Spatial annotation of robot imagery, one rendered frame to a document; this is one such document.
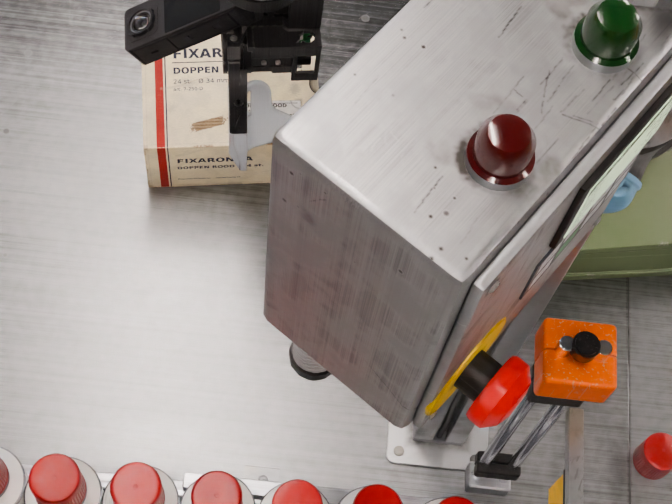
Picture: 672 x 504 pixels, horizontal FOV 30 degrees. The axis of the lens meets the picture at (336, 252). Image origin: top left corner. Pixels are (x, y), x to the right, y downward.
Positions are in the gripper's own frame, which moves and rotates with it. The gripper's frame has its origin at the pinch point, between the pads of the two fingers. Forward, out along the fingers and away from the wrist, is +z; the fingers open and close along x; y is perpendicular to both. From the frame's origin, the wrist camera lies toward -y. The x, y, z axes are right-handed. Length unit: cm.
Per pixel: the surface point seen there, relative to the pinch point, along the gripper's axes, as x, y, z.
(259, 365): -24.2, 1.4, 5.3
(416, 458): -33.6, 14.5, 4.8
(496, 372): -43, 10, -45
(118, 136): -0.5, -10.7, 5.4
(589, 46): -35, 12, -60
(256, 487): -38.4, 0.0, -7.9
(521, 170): -40, 8, -60
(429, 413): -44, 7, -44
